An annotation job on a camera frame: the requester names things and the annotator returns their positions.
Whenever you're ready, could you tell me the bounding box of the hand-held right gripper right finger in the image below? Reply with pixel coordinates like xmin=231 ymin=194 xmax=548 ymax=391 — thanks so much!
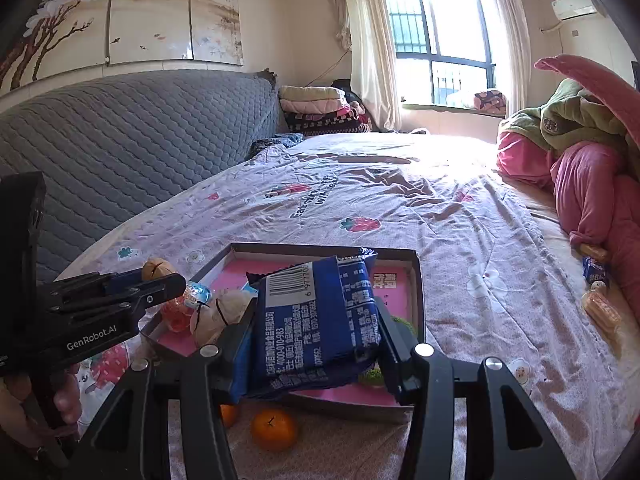
xmin=372 ymin=300 xmax=576 ymax=480

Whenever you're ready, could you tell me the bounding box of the grey quilted headboard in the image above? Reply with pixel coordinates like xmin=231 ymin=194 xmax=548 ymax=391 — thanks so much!
xmin=0 ymin=69 xmax=281 ymax=286

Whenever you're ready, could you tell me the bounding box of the small blue snack pack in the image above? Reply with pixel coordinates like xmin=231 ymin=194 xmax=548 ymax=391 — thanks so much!
xmin=582 ymin=256 xmax=608 ymax=286

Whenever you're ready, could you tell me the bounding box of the walnut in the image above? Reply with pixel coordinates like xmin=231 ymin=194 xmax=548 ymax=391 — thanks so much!
xmin=141 ymin=258 xmax=176 ymax=282

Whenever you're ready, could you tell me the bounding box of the cream curtain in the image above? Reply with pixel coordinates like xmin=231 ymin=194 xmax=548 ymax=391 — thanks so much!
xmin=325 ymin=0 xmax=401 ymax=133
xmin=487 ymin=0 xmax=533 ymax=116

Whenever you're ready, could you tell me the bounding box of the pink folded blanket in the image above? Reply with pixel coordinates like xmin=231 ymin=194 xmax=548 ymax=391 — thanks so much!
xmin=282 ymin=99 xmax=366 ymax=117

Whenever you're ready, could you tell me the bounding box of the blue patterned cloth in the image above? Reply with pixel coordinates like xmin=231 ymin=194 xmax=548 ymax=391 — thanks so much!
xmin=250 ymin=132 xmax=304 ymax=158

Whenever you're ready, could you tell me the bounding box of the green fuzzy ring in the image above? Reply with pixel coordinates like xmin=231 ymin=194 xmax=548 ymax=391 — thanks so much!
xmin=357 ymin=312 xmax=418 ymax=388

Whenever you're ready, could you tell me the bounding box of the strawberry printed bedsheet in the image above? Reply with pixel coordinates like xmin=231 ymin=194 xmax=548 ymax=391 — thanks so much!
xmin=50 ymin=132 xmax=640 ymax=480

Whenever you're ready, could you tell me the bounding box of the barred window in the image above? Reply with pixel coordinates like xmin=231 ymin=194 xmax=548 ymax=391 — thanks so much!
xmin=382 ymin=0 xmax=496 ymax=108

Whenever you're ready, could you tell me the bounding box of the flower painted wall panel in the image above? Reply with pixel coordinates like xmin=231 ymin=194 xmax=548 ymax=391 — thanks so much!
xmin=0 ymin=0 xmax=246 ymax=93

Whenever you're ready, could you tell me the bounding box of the patterned pink cushion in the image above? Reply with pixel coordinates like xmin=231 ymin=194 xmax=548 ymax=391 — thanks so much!
xmin=474 ymin=89 xmax=507 ymax=113

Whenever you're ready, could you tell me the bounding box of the blue snack packet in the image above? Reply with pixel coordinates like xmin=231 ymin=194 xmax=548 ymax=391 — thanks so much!
xmin=246 ymin=247 xmax=383 ymax=401

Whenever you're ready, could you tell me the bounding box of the green blanket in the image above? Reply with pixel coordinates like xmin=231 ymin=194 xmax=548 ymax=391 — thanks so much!
xmin=502 ymin=77 xmax=636 ymax=153

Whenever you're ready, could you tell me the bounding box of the cream folded blanket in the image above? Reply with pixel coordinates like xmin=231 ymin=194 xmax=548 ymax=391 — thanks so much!
xmin=279 ymin=85 xmax=346 ymax=103

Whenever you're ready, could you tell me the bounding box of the white air conditioner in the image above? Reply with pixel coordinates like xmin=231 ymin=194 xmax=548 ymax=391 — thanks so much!
xmin=551 ymin=0 xmax=601 ymax=22

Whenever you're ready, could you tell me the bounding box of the pink printed paper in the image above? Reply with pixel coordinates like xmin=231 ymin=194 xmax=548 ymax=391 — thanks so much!
xmin=155 ymin=257 xmax=416 ymax=408

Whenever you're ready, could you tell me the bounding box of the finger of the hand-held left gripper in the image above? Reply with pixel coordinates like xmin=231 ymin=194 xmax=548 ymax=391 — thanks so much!
xmin=120 ymin=274 xmax=187 ymax=312
xmin=97 ymin=265 xmax=151 ymax=297

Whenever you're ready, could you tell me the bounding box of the red toy egg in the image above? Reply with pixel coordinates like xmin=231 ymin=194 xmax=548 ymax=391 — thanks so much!
xmin=161 ymin=282 xmax=201 ymax=333

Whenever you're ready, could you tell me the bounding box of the grey cardboard box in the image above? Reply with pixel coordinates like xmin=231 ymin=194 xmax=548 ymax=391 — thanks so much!
xmin=140 ymin=242 xmax=426 ymax=423

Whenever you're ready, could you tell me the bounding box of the pink quilt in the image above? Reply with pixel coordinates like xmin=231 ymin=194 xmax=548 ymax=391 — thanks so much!
xmin=496 ymin=130 xmax=640 ymax=306

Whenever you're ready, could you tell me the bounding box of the person's left hand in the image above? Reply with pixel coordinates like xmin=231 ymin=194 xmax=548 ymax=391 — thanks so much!
xmin=0 ymin=362 xmax=83 ymax=463

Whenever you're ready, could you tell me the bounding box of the dark checkered folded blanket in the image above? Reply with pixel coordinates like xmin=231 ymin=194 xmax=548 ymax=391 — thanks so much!
xmin=285 ymin=112 xmax=371 ymax=136

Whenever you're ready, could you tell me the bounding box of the yellow biscuit pack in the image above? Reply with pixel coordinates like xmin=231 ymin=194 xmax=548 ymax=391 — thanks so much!
xmin=580 ymin=242 xmax=611 ymax=263
xmin=580 ymin=282 xmax=623 ymax=356

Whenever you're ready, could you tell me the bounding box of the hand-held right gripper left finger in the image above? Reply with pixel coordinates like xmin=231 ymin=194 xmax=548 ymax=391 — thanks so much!
xmin=75 ymin=305 xmax=261 ymax=480

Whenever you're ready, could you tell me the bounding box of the dark cloth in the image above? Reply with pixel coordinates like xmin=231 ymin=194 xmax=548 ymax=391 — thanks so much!
xmin=330 ymin=79 xmax=362 ymax=106

